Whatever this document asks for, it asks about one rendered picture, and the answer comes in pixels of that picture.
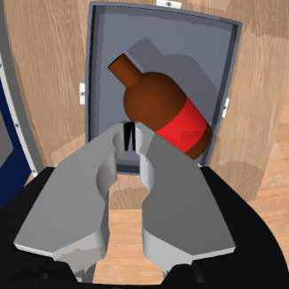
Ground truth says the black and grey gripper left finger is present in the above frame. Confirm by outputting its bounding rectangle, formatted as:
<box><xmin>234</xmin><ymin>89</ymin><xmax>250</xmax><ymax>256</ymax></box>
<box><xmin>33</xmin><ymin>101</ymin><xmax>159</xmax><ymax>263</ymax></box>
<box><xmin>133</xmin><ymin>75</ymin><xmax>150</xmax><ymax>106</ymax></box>
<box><xmin>0</xmin><ymin>121</ymin><xmax>131</xmax><ymax>285</ymax></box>

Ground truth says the grey flat bar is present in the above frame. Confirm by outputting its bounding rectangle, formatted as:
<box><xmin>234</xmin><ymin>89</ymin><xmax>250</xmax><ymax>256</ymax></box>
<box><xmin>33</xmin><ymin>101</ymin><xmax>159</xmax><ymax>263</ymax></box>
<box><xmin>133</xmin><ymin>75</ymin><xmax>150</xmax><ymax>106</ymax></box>
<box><xmin>0</xmin><ymin>0</ymin><xmax>182</xmax><ymax>177</ymax></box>

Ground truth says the grey rectangular tray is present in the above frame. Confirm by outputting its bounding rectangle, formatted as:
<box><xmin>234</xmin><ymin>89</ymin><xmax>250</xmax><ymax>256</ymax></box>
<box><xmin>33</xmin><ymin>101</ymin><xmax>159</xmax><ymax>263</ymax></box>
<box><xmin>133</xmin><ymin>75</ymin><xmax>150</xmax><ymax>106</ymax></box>
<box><xmin>84</xmin><ymin>1</ymin><xmax>243</xmax><ymax>167</ymax></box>

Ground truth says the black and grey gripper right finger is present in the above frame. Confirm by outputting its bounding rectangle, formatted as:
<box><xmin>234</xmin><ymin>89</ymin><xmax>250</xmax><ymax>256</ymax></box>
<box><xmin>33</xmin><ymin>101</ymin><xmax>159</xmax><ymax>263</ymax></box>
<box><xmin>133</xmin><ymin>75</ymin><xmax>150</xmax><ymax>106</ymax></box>
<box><xmin>131</xmin><ymin>121</ymin><xmax>289</xmax><ymax>289</ymax></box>

